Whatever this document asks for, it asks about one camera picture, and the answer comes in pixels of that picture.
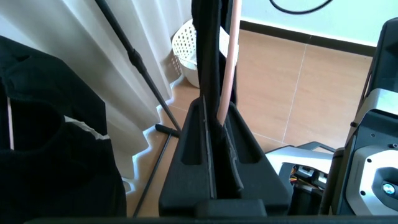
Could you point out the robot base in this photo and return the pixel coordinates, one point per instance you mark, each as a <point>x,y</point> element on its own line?
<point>367,174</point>

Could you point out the black garment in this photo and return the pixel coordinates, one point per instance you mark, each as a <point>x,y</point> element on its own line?
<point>208,62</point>

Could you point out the white laundry basket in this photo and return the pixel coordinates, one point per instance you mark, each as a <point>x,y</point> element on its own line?
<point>185,46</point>

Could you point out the black shorts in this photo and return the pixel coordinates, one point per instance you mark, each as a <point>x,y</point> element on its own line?
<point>46,171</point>

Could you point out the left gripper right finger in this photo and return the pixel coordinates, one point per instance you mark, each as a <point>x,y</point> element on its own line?
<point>261,186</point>

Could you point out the beige curtain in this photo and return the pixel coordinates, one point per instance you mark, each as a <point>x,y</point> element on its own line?
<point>77,31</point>

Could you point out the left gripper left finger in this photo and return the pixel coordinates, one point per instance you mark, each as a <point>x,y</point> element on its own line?
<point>186,186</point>

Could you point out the black clothes rack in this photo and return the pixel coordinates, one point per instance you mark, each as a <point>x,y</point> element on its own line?
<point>136,60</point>

